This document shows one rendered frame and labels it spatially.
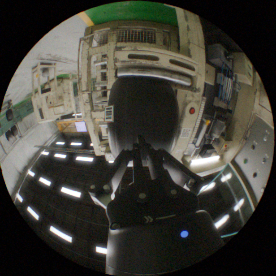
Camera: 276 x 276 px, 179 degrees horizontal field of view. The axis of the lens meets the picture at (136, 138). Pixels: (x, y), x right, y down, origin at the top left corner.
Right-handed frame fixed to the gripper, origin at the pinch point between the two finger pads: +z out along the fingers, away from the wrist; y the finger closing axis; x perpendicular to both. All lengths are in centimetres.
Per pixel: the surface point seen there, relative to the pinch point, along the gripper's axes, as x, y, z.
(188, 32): 60, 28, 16
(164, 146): -5.4, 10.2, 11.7
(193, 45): 51, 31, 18
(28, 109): 150, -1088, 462
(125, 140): -3.1, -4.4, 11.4
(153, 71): 24.3, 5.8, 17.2
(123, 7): 120, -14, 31
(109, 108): 8.2, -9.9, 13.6
